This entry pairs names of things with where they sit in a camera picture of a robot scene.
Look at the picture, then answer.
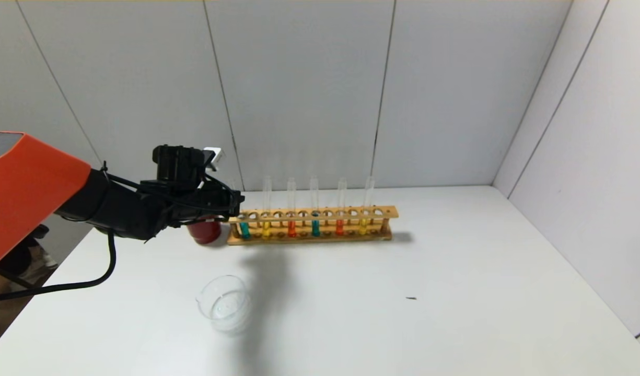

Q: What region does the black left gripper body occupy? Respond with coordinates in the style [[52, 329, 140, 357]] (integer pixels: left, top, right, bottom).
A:
[[203, 182, 246, 224]]

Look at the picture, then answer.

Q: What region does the test tube with blue pigment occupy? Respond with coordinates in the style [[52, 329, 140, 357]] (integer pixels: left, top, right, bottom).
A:
[[238, 178, 251, 240]]

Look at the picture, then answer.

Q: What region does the test tube with yellow pigment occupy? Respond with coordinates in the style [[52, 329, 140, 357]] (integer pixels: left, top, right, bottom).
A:
[[358, 175, 376, 236], [262, 175, 273, 240]]

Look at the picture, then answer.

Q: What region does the test tube with red pigment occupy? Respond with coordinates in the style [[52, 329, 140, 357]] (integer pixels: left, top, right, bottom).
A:
[[286, 177, 297, 239], [335, 177, 348, 237]]

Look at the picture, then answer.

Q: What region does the wooden test tube rack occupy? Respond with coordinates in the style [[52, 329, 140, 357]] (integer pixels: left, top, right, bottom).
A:
[[226, 206, 400, 246]]

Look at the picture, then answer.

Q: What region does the test tube with teal pigment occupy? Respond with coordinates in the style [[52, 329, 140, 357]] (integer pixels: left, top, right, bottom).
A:
[[309, 175, 321, 238]]

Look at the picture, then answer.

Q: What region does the dark red plastic cup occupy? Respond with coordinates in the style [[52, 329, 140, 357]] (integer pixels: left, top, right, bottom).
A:
[[187, 219, 223, 245]]

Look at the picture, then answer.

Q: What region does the clear glass dish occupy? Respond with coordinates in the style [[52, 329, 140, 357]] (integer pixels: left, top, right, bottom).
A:
[[195, 275, 253, 334]]

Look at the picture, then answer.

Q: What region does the grey white sneaker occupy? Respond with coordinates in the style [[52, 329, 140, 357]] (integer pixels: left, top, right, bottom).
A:
[[25, 245, 60, 286]]

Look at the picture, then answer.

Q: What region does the person's dark trouser leg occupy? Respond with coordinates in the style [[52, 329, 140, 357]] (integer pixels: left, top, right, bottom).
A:
[[0, 225, 50, 278]]

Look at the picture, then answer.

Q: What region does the silver wrist camera black mount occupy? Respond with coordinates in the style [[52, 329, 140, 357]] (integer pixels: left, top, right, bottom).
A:
[[152, 145, 224, 182]]

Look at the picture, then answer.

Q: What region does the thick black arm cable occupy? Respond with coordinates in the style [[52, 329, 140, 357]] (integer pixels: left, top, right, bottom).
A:
[[0, 230, 117, 304]]

